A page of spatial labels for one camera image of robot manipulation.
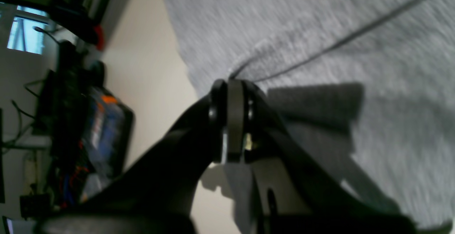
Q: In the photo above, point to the grey T-shirt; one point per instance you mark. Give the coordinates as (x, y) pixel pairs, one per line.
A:
(366, 87)

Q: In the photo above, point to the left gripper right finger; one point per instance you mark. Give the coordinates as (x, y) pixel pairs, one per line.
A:
(299, 196)

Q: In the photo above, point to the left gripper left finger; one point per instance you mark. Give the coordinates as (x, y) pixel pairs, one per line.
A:
(155, 195)

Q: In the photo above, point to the blue toolbox with orange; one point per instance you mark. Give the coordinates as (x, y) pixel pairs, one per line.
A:
(106, 139)

